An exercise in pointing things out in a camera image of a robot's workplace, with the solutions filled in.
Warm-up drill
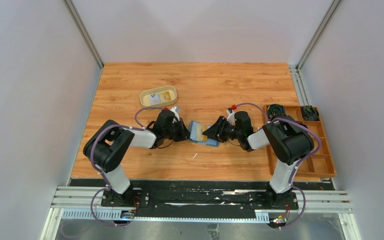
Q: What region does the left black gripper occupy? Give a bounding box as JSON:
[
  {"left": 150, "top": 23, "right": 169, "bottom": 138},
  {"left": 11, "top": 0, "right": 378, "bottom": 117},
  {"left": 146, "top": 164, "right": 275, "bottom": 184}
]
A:
[{"left": 164, "top": 119, "right": 193, "bottom": 144}]

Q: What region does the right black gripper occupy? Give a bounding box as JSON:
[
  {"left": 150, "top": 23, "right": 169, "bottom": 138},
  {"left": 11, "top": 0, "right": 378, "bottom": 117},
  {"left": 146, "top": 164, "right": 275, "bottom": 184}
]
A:
[{"left": 203, "top": 115, "right": 243, "bottom": 143}]

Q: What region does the blue card holder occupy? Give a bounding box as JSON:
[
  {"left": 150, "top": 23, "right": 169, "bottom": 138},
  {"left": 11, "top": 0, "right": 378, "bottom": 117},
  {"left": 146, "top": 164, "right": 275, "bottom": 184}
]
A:
[{"left": 188, "top": 120, "right": 219, "bottom": 147}]

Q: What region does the beige oval tray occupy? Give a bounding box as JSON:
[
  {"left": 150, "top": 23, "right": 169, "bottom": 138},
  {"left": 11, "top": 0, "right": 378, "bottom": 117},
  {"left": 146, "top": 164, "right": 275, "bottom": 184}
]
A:
[{"left": 139, "top": 85, "right": 178, "bottom": 110}]

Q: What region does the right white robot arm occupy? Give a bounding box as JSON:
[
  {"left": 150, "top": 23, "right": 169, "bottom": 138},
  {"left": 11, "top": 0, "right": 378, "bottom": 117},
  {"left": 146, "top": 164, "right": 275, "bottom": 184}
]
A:
[{"left": 202, "top": 111, "right": 314, "bottom": 209}]

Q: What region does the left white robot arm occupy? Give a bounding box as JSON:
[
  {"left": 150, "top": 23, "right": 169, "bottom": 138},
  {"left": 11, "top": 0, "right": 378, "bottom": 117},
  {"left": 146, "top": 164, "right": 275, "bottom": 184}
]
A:
[{"left": 82, "top": 107, "right": 191, "bottom": 207}]

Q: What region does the card in tray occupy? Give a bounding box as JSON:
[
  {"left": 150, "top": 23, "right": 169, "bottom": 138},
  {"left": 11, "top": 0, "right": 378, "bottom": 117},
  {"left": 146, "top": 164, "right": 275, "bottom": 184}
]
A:
[{"left": 148, "top": 91, "right": 172, "bottom": 105}]

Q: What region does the wooden compartment organizer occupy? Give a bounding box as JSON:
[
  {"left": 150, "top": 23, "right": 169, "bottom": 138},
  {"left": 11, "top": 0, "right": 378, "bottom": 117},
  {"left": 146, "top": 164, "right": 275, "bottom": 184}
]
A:
[{"left": 263, "top": 104, "right": 337, "bottom": 179}]

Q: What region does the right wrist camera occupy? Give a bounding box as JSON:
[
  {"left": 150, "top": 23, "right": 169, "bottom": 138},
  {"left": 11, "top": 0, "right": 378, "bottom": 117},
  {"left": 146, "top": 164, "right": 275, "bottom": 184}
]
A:
[{"left": 226, "top": 104, "right": 237, "bottom": 126}]

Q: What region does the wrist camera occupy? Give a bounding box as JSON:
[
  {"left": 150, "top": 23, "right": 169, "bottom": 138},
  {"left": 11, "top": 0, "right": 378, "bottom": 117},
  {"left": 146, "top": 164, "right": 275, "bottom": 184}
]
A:
[
  {"left": 226, "top": 104, "right": 237, "bottom": 126},
  {"left": 169, "top": 106, "right": 180, "bottom": 123}
]

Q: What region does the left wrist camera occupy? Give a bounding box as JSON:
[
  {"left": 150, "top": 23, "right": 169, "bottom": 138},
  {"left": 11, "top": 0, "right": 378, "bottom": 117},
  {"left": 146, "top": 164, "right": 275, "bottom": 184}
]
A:
[{"left": 169, "top": 106, "right": 180, "bottom": 123}]

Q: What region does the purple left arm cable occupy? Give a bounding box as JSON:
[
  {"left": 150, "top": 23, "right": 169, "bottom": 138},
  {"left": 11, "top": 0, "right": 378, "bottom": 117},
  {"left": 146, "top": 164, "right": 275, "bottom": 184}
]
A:
[{"left": 89, "top": 106, "right": 170, "bottom": 228}]

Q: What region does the coiled cable top right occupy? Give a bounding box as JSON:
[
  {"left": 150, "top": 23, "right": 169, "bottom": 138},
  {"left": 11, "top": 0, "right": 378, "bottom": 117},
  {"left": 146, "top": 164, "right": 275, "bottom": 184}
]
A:
[{"left": 300, "top": 105, "right": 320, "bottom": 122}]

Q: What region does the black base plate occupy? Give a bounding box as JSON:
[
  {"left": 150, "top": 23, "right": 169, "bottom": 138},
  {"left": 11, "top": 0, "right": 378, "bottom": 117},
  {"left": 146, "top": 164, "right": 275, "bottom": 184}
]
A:
[{"left": 69, "top": 178, "right": 335, "bottom": 220}]

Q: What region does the aluminium rail frame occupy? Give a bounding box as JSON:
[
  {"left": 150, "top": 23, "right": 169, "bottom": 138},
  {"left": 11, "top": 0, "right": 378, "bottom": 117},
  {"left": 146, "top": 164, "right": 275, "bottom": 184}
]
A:
[{"left": 41, "top": 186, "right": 361, "bottom": 240}]

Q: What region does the left aluminium corner post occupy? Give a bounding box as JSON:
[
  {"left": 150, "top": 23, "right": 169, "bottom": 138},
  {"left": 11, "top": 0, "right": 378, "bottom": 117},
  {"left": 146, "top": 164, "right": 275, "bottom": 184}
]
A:
[{"left": 62, "top": 0, "right": 104, "bottom": 70}]

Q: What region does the aluminium corner post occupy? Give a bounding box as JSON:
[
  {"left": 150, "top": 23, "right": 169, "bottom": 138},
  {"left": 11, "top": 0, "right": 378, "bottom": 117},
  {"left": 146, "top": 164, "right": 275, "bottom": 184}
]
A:
[
  {"left": 296, "top": 0, "right": 343, "bottom": 72},
  {"left": 62, "top": 0, "right": 104, "bottom": 70}
]

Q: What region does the right aluminium corner post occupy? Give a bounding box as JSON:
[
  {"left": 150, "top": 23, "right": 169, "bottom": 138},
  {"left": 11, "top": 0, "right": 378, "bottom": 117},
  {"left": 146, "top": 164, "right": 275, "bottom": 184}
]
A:
[{"left": 296, "top": 0, "right": 343, "bottom": 72}]

